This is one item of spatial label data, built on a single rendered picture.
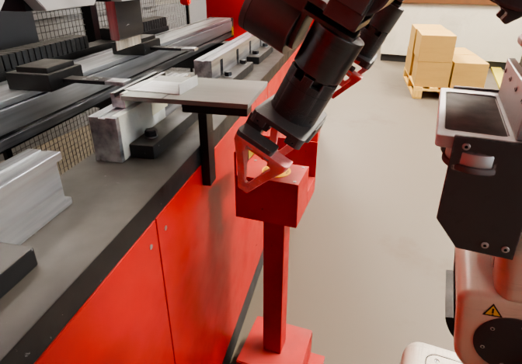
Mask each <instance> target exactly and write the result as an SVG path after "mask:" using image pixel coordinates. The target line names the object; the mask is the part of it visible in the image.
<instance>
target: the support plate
mask: <svg viewBox="0 0 522 364"><path fill-rule="evenodd" d="M189 78H192V77H178V76H164V75H160V76H158V77H157V78H154V79H152V81H171V82H183V81H185V80H187V79H189ZM197 80H198V85H197V86H195V87H193V88H191V89H190V90H188V91H186V92H184V93H183V94H181V95H171V94H170V95H168V94H162V93H154V92H137V91H129V92H127V93H125V94H123V95H122V96H121V100H122V101H134V102H156V103H167V104H178V105H190V106H211V107H223V108H234V109H248V108H249V107H250V106H251V105H252V104H253V103H254V102H255V100H256V99H257V98H258V96H259V95H260V94H261V93H262V91H263V90H264V89H265V88H266V86H267V81H248V80H234V79H220V78H197ZM166 95H167V96H166ZM164 96H166V97H165V98H164V99H162V98H163V97H164Z"/></svg>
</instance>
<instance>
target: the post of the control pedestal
mask: <svg viewBox="0 0 522 364"><path fill-rule="evenodd" d="M289 238H290V227H287V226H283V225H279V224H272V223H267V222H263V348H264V349H266V350H269V351H272V352H277V353H281V351H282V348H283V346H284V342H285V340H286V322H287V281H288V259H289Z"/></svg>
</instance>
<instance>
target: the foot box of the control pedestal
mask: <svg viewBox="0 0 522 364"><path fill-rule="evenodd" d="M311 339H312V331H311V330H308V329H305V328H300V327H297V326H294V325H291V324H286V340H285V342H284V346H283V348H282V351H281V353H277V352H272V351H269V350H266V349H264V348H263V317H260V316H258V317H257V318H256V321H255V323H254V325H253V326H252V329H251V331H250V332H249V336H248V337H247V339H246V341H245V344H244V345H243V347H242V350H241V352H240V354H239V356H238V358H237V360H236V364H323V363H324V360H325V356H323V355H318V354H315V353H312V352H311Z"/></svg>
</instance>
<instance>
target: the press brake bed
mask: <svg viewBox="0 0 522 364"><path fill-rule="evenodd" d="M302 43H303V42H302ZM302 43H301V44H302ZM300 47H301V45H300V46H299V47H298V48H297V49H296V51H295V52H294V53H293V54H292V55H291V56H290V58H289V59H288V60H287V61H286V63H285V64H284V65H283V66H282V68H281V69H280V70H279V71H278V72H277V73H276V74H275V75H274V76H273V78H272V79H271V80H270V82H269V83H268V84H267V86H266V88H265V89H264V90H263V91H262V93H261V94H260V95H259V96H258V98H257V99H256V100H255V102H254V103H253V104H252V111H253V110H254V109H255V108H256V107H257V106H258V105H260V104H261V103H262V102H264V101H266V100H267V99H268V98H269V97H271V96H272V95H274V94H276V92H277V89H278V88H279V87H280V84H281V82H282V81H283V79H284V77H285V75H286V73H287V71H288V69H289V67H290V66H291V64H292V62H293V61H295V60H294V58H295V56H296V54H297V52H298V51H299V49H300ZM248 117H249V116H240V117H239V118H238V120H237V121H236V122H235V124H234V125H233V126H232V127H231V128H230V130H229V131H228V132H227V133H226V134H225V135H224V136H223V137H222V139H221V140H220V141H219V142H218V144H217V145H216V146H215V147H214V156H215V171H216V179H215V180H214V182H213V183H212V185H211V186H208V185H203V177H202V166H201V164H200V165H199V167H198V168H197V169H196V170H195V172H194V173H193V174H192V175H191V176H190V177H189V178H188V179H187V180H186V182H185V183H184V184H183V186H182V187H181V188H180V189H179V191H178V192H177V193H176V194H175V195H174V197H172V198H171V200H170V201H169V202H168V203H167V205H166V206H165V207H164V208H163V210H162V211H161V212H160V213H159V215H158V216H157V217H156V218H155V219H154V220H153V221H152V222H151V224H150V225H149V226H148V227H147V229H146V230H145V231H144V232H143V234H142V235H141V236H140V237H139V238H138V239H137V240H136V241H135V243H134V244H133V245H132V246H131V248H130V249H129V250H128V251H127V253H126V254H125V255H124V256H123V257H122V259H121V260H120V261H119V262H118V263H117V264H116V266H115V267H114V268H113V269H112V271H111V272H110V273H109V274H108V276H107V277H106V278H105V279H104V280H103V281H102V282H101V283H100V284H99V286H98V287H97V288H96V290H95V291H94V292H93V293H92V295H91V296H90V297H89V298H88V299H87V301H85V302H84V304H83V305H82V306H81V307H80V309H79V310H78V311H77V312H76V314H75V315H74V316H73V317H72V319H71V320H70V321H69V322H68V323H67V324H66V325H65V326H64V328H63V329H62V330H61V331H60V333H59V334H58V335H57V336H56V338H55V339H54V340H53V341H52V342H51V343H50V344H49V345H48V347H47V348H46V349H45V350H44V352H43V353H42V354H41V355H40V357H39V358H38V359H37V360H36V361H35V363H34V364H230V361H231V357H232V355H233V352H234V350H235V346H236V343H237V340H238V337H239V335H240V332H241V329H242V325H243V323H244V320H245V316H246V314H247V311H248V309H249V305H250V302H251V299H252V295H253V293H254V290H255V288H256V284H257V282H258V279H259V275H260V273H261V270H262V267H263V221H259V220H251V219H247V218H243V217H237V216H236V207H235V162H234V152H235V140H234V137H235V134H236V132H237V130H238V128H239V127H240V126H241V125H243V124H244V123H245V122H246V120H247V119H248Z"/></svg>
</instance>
